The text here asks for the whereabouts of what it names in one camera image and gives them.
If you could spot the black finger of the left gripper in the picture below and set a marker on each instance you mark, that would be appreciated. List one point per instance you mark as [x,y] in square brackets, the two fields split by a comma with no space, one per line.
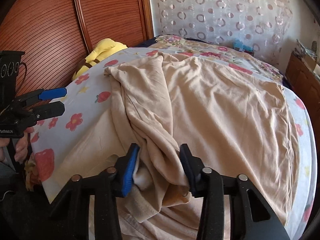
[50,110]

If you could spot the brown wooden cabinet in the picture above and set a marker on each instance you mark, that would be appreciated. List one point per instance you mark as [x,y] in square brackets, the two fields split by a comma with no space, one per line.
[305,85]

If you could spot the cardboard box on cabinet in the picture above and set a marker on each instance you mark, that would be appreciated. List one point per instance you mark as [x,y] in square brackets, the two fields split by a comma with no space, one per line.
[311,64]

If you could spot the white strawberry flower bedsheet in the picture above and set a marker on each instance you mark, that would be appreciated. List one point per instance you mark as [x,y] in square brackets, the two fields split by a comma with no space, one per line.
[82,99]

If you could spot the circle pattern sheer curtain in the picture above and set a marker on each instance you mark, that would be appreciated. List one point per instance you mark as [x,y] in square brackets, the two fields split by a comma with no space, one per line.
[271,28]

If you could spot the stack of folded papers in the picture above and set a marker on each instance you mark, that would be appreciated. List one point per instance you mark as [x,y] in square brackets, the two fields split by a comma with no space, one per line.
[301,51]

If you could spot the yellow plush toy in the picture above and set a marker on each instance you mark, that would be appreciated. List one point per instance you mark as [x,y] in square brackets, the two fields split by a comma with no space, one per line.
[102,50]

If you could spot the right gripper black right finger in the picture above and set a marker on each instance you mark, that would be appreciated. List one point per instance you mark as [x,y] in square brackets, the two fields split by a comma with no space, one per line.
[192,167]

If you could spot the blue tissue box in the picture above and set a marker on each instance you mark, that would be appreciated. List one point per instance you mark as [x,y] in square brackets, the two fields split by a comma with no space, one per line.
[240,46]

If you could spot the person's left hand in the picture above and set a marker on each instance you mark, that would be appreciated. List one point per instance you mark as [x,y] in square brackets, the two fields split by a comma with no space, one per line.
[21,146]

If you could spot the brown slatted wardrobe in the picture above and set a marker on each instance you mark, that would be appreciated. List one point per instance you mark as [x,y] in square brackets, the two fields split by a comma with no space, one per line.
[55,35]

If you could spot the beige t-shirt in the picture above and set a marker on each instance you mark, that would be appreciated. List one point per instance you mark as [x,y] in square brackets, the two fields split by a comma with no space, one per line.
[236,123]

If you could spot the floral peony quilt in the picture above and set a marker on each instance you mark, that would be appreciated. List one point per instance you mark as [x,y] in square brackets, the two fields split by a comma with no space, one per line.
[239,60]

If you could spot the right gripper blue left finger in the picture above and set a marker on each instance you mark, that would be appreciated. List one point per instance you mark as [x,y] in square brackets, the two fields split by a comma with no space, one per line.
[129,169]

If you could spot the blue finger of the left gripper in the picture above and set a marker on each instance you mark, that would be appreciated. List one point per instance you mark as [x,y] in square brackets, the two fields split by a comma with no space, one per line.
[53,94]

